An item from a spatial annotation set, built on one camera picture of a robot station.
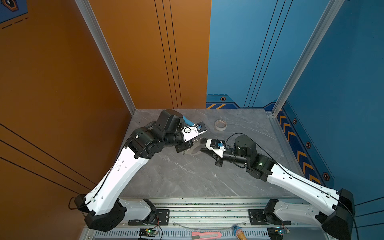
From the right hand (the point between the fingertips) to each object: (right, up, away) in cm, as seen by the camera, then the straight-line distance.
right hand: (201, 148), depth 65 cm
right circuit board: (+36, -41, +5) cm, 55 cm away
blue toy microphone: (-9, +13, +46) cm, 49 cm away
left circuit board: (-25, -41, +5) cm, 49 cm away
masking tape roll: (+16, +11, +47) cm, 51 cm away
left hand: (-4, +7, -2) cm, 9 cm away
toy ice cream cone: (+17, -38, +2) cm, 42 cm away
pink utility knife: (+2, -41, +4) cm, 41 cm away
